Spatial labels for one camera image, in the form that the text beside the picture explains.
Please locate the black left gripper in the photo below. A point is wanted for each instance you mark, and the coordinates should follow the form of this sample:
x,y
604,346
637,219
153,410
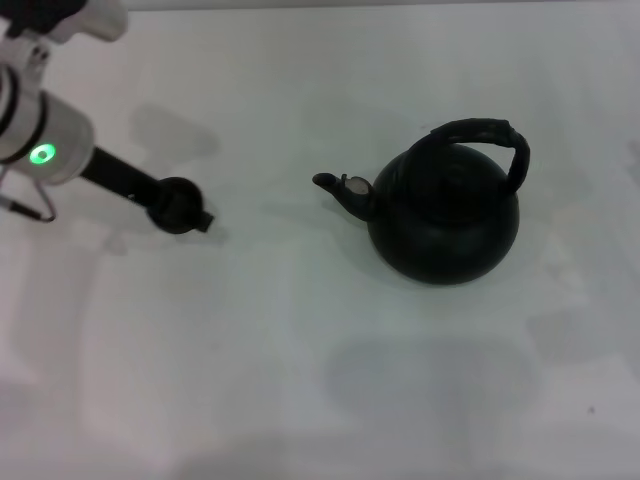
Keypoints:
x,y
120,175

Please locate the dark small teacup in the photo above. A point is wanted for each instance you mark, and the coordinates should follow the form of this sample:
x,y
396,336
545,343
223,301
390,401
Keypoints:
x,y
175,206

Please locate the black round teapot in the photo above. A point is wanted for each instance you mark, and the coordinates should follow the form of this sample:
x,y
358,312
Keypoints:
x,y
445,235

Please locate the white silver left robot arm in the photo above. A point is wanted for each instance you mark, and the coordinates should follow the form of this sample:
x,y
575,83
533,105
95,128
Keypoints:
x,y
55,140

